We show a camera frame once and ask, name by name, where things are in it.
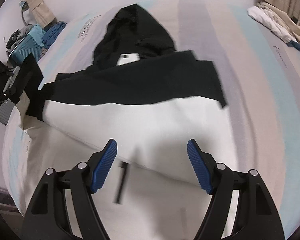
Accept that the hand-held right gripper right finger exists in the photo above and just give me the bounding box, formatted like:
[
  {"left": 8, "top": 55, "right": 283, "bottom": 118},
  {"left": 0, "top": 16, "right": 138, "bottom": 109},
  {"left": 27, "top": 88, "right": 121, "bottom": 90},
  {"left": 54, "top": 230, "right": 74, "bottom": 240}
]
[{"left": 187, "top": 138, "right": 286, "bottom": 240}]

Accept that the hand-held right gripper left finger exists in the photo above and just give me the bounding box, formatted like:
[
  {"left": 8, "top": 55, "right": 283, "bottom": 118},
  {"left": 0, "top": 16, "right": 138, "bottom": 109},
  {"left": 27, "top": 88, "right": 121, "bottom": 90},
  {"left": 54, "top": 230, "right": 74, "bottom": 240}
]
[{"left": 20, "top": 138, "right": 118, "bottom": 240}]

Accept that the black and white hooded jacket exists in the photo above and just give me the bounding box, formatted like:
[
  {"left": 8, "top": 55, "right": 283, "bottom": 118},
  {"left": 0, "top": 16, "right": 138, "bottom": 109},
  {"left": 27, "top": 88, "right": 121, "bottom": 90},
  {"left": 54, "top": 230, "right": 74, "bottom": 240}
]
[{"left": 15, "top": 3, "right": 230, "bottom": 205}]

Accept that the pile of light clothes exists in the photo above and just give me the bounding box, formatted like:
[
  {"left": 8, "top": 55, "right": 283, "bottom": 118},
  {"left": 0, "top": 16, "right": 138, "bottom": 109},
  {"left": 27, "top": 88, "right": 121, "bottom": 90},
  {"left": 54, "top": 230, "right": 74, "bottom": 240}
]
[{"left": 247, "top": 1, "right": 300, "bottom": 52}]

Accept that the grey ribbed suitcase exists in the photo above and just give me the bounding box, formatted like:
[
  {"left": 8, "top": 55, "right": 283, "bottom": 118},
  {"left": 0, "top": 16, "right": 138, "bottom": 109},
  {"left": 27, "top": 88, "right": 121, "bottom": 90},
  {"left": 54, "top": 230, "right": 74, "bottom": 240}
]
[{"left": 0, "top": 66, "right": 22, "bottom": 126}]

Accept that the black bag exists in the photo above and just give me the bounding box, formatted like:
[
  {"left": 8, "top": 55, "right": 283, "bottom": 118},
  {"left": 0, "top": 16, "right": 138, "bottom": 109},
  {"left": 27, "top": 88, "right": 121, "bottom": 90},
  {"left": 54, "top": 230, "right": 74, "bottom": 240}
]
[{"left": 4, "top": 29, "right": 24, "bottom": 49}]

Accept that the blue ribbed suitcase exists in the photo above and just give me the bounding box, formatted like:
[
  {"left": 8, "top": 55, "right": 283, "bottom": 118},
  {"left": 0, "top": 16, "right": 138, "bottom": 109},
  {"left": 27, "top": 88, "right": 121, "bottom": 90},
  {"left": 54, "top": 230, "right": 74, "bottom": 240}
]
[{"left": 9, "top": 24, "right": 46, "bottom": 67}]

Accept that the blue knitted cloth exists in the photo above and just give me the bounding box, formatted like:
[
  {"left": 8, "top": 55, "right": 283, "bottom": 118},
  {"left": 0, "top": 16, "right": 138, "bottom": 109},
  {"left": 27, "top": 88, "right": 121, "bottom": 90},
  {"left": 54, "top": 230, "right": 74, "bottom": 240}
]
[{"left": 42, "top": 21, "right": 67, "bottom": 49}]

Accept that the blue desk lamp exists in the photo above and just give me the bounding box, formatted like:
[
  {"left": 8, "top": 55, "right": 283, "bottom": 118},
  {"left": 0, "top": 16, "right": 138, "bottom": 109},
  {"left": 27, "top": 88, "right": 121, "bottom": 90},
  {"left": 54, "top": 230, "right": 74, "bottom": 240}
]
[{"left": 18, "top": 1, "right": 32, "bottom": 27}]

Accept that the striped bed sheet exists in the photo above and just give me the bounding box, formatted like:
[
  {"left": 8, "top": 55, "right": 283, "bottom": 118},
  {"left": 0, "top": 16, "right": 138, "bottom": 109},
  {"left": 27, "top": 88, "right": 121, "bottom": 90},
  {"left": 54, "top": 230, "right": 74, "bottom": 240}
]
[{"left": 1, "top": 0, "right": 300, "bottom": 230}]

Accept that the beige curtain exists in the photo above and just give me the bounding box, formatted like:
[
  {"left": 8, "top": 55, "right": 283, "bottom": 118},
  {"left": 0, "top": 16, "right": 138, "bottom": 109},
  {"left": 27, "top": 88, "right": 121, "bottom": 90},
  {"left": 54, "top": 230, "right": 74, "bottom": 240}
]
[{"left": 17, "top": 0, "right": 57, "bottom": 28}]

